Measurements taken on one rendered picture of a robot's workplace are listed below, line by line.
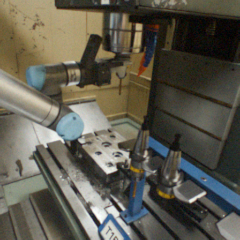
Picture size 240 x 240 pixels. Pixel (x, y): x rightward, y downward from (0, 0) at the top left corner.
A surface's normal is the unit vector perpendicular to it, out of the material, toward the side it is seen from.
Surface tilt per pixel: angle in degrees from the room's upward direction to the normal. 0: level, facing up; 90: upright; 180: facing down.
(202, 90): 85
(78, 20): 90
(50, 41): 90
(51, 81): 90
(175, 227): 0
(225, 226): 0
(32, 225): 8
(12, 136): 24
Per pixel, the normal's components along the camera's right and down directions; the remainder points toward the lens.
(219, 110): -0.85, 0.22
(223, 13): 0.48, 0.70
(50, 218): -0.01, -0.95
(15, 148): 0.28, -0.66
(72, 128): 0.54, 0.39
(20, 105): 0.40, 0.56
